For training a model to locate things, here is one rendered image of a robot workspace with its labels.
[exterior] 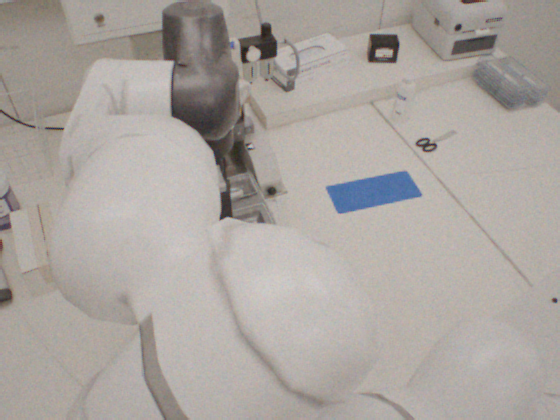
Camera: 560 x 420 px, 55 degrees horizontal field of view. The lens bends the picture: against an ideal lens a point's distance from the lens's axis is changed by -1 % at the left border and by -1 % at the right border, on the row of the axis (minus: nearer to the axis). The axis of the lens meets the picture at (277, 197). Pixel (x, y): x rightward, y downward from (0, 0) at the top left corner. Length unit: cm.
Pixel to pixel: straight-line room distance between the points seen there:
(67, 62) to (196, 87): 106
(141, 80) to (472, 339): 44
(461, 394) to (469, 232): 83
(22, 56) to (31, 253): 62
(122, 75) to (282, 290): 42
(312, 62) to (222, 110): 101
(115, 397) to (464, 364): 33
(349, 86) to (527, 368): 121
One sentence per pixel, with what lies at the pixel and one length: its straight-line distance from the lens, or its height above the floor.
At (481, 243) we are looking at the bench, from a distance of 134.
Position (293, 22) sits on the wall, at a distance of 179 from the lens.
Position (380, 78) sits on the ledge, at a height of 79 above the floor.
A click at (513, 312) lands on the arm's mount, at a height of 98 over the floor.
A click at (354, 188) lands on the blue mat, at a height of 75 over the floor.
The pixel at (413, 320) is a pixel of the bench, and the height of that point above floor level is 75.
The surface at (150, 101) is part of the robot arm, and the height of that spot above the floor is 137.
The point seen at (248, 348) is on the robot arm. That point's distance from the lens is 27.
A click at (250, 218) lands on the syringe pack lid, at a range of 96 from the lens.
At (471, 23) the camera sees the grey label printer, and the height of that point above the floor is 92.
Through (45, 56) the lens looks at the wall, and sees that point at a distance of 164.
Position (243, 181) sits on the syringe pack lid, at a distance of 102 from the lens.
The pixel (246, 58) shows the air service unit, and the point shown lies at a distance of 126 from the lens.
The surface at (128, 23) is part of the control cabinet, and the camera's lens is 117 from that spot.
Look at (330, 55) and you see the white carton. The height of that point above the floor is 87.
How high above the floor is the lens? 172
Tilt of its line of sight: 47 degrees down
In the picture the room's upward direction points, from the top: straight up
